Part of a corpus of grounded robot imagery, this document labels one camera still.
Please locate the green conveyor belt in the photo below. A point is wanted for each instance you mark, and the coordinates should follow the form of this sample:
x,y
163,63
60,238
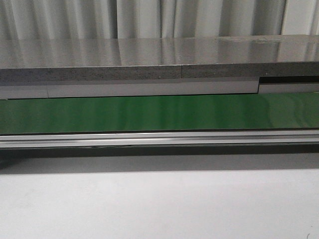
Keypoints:
x,y
160,113

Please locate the grey stone counter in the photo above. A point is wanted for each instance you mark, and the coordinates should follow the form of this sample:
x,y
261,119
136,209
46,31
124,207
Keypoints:
x,y
67,68

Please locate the aluminium conveyor frame rail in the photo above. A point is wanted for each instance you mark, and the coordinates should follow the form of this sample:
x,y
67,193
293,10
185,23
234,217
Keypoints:
x,y
159,138

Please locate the white pleated curtain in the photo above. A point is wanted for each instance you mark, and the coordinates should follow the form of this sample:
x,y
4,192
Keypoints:
x,y
82,19

